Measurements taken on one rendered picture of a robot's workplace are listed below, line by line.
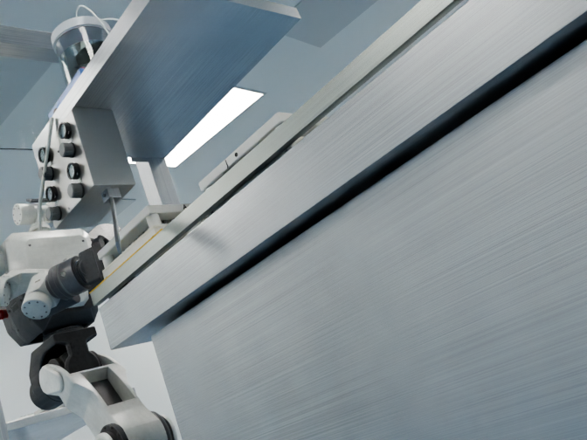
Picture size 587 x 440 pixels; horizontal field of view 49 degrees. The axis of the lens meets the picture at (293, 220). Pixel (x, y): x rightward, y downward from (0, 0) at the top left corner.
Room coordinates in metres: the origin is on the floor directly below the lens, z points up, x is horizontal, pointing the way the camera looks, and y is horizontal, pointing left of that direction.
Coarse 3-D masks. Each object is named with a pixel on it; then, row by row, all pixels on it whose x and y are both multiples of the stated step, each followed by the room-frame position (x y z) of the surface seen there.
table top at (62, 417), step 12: (60, 408) 2.66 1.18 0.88; (24, 420) 2.55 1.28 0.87; (36, 420) 2.58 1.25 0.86; (48, 420) 2.62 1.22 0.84; (60, 420) 2.77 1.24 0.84; (72, 420) 2.92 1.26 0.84; (12, 432) 2.57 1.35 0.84; (24, 432) 2.71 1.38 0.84; (36, 432) 2.86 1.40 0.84; (48, 432) 3.03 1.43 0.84; (60, 432) 3.22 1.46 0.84; (72, 432) 3.42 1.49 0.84
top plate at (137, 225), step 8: (144, 208) 1.24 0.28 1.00; (152, 208) 1.25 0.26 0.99; (160, 208) 1.26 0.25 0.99; (168, 208) 1.27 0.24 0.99; (176, 208) 1.29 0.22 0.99; (184, 208) 1.30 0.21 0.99; (136, 216) 1.27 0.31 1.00; (144, 216) 1.25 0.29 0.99; (160, 216) 1.27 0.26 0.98; (168, 216) 1.29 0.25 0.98; (176, 216) 1.31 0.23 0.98; (208, 216) 1.39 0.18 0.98; (128, 224) 1.29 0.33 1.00; (136, 224) 1.28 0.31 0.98; (144, 224) 1.29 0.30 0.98; (120, 232) 1.32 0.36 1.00; (128, 232) 1.30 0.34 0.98; (136, 232) 1.32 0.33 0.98; (112, 240) 1.35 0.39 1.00; (120, 240) 1.33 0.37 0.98; (128, 240) 1.35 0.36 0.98; (104, 248) 1.38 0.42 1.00; (112, 248) 1.36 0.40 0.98; (104, 256) 1.39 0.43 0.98
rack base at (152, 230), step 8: (160, 224) 1.25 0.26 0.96; (152, 232) 1.24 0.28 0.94; (136, 240) 1.29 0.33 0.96; (144, 240) 1.27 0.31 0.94; (176, 240) 1.32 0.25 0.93; (128, 248) 1.31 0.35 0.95; (136, 248) 1.29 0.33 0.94; (168, 248) 1.35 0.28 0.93; (120, 256) 1.34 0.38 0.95; (128, 256) 1.32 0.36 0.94; (160, 256) 1.38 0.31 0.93; (112, 264) 1.37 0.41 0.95; (120, 264) 1.35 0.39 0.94; (104, 272) 1.40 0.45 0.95
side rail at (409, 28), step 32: (448, 0) 0.71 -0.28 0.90; (384, 32) 0.77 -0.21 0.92; (416, 32) 0.75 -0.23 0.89; (352, 64) 0.82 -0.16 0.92; (384, 64) 0.80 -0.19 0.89; (320, 96) 0.87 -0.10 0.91; (288, 128) 0.92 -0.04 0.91; (256, 160) 0.98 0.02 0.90; (224, 192) 1.05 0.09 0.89; (192, 224) 1.13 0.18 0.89; (96, 288) 1.39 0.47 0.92
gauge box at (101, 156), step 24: (72, 120) 1.26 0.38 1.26; (96, 120) 1.30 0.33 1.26; (96, 144) 1.28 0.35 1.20; (120, 144) 1.33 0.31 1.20; (96, 168) 1.27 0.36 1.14; (120, 168) 1.31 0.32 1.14; (96, 192) 1.30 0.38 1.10; (120, 192) 1.34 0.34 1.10; (72, 216) 1.37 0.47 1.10; (96, 216) 1.42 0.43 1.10
